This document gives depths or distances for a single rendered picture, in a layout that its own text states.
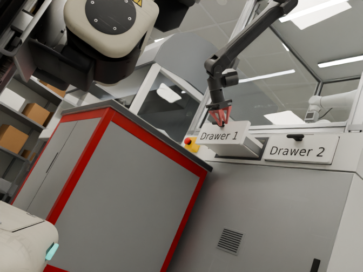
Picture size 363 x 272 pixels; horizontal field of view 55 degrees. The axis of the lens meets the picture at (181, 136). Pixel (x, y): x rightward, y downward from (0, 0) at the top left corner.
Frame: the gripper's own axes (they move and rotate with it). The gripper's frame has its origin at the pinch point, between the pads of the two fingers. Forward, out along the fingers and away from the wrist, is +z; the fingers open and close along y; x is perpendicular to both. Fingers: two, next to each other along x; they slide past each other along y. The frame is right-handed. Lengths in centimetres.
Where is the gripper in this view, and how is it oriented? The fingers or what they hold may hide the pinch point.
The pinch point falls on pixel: (222, 123)
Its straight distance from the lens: 149.1
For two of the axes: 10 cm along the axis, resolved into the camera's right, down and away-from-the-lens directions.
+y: 7.8, -2.8, 5.6
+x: -5.8, 0.0, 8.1
